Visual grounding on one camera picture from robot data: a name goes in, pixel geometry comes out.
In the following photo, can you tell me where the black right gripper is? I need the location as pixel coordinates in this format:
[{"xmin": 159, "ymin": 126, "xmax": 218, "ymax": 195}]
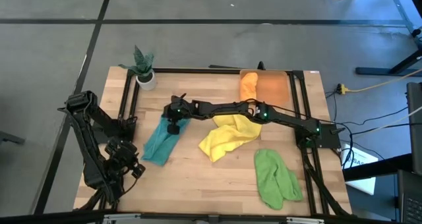
[{"xmin": 163, "ymin": 92, "xmax": 196, "ymax": 136}]

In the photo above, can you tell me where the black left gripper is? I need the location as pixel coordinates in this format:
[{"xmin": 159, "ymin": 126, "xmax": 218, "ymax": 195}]
[{"xmin": 104, "ymin": 136, "xmax": 147, "ymax": 179}]

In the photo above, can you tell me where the teal microfiber towel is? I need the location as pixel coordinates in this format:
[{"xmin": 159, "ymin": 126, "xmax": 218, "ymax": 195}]
[{"xmin": 140, "ymin": 115, "xmax": 192, "ymax": 167}]

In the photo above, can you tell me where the yellow microfiber towel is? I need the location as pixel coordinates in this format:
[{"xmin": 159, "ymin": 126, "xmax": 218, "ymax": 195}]
[{"xmin": 198, "ymin": 114, "xmax": 263, "ymax": 163}]

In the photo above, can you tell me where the orange microfiber towel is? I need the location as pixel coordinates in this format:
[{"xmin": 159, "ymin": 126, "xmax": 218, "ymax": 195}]
[{"xmin": 239, "ymin": 71, "xmax": 259, "ymax": 101}]

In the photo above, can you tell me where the orange plastic basket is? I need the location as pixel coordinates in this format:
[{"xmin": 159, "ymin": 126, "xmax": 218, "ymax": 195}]
[{"xmin": 238, "ymin": 69, "xmax": 291, "ymax": 108}]

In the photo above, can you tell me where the green microfiber towel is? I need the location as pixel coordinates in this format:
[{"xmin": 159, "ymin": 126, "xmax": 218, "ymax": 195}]
[{"xmin": 254, "ymin": 148, "xmax": 304, "ymax": 211}]

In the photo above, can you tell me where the white plant pot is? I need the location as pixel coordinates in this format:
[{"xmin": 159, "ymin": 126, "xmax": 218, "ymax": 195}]
[{"xmin": 135, "ymin": 70, "xmax": 158, "ymax": 92}]

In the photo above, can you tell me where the green artificial plant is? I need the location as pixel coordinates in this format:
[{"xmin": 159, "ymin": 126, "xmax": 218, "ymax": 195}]
[{"xmin": 117, "ymin": 45, "xmax": 156, "ymax": 77}]

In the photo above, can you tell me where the black beam with silver brackets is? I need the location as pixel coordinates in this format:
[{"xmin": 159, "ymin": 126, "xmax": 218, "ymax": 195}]
[{"xmin": 0, "ymin": 210, "xmax": 422, "ymax": 224}]

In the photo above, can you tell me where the dark floor object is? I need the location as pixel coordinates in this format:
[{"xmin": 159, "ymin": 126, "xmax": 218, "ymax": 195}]
[{"xmin": 0, "ymin": 130, "xmax": 26, "ymax": 146}]

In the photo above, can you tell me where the white printed box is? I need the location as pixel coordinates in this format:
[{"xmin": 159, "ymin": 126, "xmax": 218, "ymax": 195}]
[{"xmin": 341, "ymin": 143, "xmax": 378, "ymax": 196}]

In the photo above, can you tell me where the black desk edge bar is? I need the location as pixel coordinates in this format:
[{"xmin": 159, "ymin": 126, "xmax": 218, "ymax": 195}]
[{"xmin": 342, "ymin": 153, "xmax": 413, "ymax": 182}]

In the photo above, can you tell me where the black keyboard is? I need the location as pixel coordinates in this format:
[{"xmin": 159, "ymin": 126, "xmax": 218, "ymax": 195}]
[{"xmin": 396, "ymin": 169, "xmax": 422, "ymax": 224}]

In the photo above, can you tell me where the black aluminium table frame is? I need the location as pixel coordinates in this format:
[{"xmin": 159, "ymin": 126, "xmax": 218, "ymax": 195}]
[{"xmin": 77, "ymin": 67, "xmax": 355, "ymax": 218}]

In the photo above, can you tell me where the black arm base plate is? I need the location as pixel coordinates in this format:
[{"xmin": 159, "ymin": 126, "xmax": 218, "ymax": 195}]
[
  {"xmin": 295, "ymin": 123, "xmax": 342, "ymax": 150},
  {"xmin": 91, "ymin": 117, "xmax": 136, "ymax": 142}
]

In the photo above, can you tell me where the black floor cable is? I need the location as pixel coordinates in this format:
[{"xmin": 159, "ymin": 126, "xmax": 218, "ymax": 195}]
[{"xmin": 342, "ymin": 105, "xmax": 409, "ymax": 128}]

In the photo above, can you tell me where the yellow extension cord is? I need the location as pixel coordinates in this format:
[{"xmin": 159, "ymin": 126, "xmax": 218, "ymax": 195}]
[{"xmin": 336, "ymin": 68, "xmax": 422, "ymax": 96}]

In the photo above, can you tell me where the white cable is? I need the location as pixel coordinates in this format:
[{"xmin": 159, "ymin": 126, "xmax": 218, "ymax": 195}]
[{"xmin": 372, "ymin": 105, "xmax": 422, "ymax": 132}]

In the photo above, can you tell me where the black desk leg frame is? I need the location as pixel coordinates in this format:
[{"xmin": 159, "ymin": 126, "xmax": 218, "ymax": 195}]
[{"xmin": 355, "ymin": 0, "xmax": 422, "ymax": 77}]

